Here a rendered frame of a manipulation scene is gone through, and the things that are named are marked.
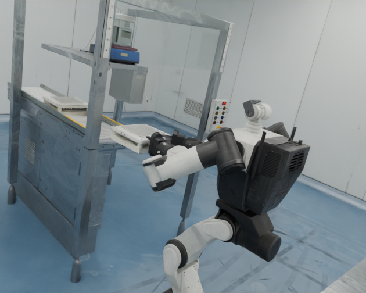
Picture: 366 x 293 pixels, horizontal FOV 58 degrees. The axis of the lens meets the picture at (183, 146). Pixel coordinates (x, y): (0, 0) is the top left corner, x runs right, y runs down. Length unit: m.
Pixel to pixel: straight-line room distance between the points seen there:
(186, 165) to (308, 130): 3.96
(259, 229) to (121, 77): 1.23
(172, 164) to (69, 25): 4.57
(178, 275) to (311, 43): 4.01
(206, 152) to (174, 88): 5.37
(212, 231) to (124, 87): 1.04
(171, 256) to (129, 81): 1.02
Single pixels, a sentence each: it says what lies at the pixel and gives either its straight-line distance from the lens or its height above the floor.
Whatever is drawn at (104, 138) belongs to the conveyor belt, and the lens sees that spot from 2.03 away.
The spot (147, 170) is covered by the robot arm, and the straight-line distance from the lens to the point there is 1.25.
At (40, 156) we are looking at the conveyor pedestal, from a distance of 2.76.
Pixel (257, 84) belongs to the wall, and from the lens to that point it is 5.40.
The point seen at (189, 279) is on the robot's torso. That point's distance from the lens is 1.77.
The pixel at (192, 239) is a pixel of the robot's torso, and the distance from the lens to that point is 1.62.
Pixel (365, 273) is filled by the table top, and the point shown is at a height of 0.89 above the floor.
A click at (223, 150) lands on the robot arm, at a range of 1.14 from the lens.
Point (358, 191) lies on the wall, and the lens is 4.93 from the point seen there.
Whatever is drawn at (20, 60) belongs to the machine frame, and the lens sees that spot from 2.81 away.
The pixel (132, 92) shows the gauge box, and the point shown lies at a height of 1.22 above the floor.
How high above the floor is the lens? 1.57
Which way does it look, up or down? 17 degrees down
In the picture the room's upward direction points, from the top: 12 degrees clockwise
